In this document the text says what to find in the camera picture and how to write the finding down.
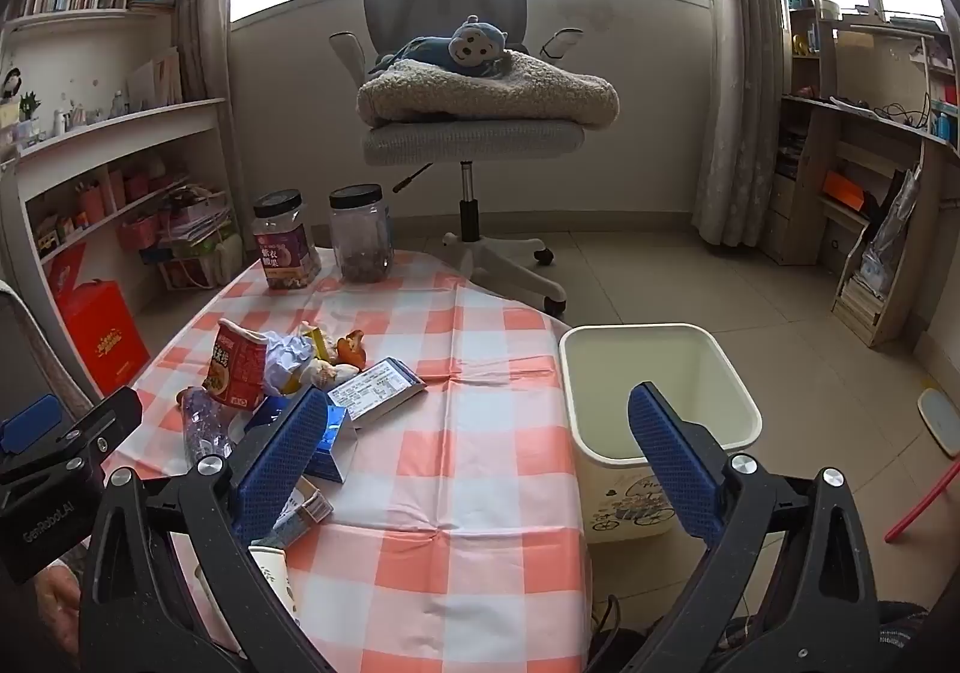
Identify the clear jar with black lid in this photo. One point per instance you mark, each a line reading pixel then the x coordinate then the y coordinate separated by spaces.
pixel 361 234

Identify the red plastic bar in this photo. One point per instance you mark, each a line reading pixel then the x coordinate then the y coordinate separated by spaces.
pixel 926 500

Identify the blue monkey plush toy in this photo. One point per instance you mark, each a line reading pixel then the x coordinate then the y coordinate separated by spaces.
pixel 472 47

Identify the small barcode carton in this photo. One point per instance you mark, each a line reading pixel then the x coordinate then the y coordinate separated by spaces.
pixel 309 506

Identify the person's left hand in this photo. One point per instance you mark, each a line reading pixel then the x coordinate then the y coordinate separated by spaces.
pixel 58 602

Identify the yellow snack packet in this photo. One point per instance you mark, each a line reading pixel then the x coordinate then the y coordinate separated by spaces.
pixel 319 341

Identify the beige fleece blanket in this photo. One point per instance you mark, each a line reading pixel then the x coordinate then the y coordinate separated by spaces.
pixel 495 94

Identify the red snack packet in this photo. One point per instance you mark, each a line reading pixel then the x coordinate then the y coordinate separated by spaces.
pixel 234 365

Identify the grey office chair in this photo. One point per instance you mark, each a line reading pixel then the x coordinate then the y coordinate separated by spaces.
pixel 465 142

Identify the white paper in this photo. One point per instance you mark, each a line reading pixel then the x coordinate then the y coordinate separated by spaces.
pixel 286 362

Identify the orange checkered tablecloth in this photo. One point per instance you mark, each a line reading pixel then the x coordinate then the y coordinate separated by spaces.
pixel 465 478

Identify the flat red box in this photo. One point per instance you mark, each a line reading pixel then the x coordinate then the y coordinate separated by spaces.
pixel 64 272

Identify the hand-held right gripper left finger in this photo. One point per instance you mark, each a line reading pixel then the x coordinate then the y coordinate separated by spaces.
pixel 285 452

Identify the white plastic bin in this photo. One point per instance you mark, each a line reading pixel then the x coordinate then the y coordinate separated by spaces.
pixel 660 380

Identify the pink storage basket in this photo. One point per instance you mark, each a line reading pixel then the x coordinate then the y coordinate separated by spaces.
pixel 139 230

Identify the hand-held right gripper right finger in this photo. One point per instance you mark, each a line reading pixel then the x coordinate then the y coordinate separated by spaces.
pixel 667 463

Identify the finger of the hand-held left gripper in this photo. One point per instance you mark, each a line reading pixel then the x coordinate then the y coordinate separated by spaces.
pixel 109 414
pixel 30 422

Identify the jar with purple label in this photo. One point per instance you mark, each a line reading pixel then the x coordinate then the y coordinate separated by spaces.
pixel 285 245

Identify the grey slipper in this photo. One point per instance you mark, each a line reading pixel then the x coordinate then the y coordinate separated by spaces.
pixel 941 422

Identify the blue box with white label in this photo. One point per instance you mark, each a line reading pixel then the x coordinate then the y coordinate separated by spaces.
pixel 375 389

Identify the blue carton box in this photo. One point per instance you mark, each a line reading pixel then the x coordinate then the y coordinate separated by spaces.
pixel 334 452

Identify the clear plastic bottle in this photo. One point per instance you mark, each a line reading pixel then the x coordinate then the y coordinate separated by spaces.
pixel 202 425

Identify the red gift box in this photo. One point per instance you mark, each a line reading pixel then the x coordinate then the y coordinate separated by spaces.
pixel 105 339

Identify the wooden desk shelf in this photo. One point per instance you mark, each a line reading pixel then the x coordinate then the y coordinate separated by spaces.
pixel 862 193

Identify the white bookshelf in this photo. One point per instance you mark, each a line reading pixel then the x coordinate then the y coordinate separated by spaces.
pixel 112 133

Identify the white paper cup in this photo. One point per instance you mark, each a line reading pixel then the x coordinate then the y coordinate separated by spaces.
pixel 271 572

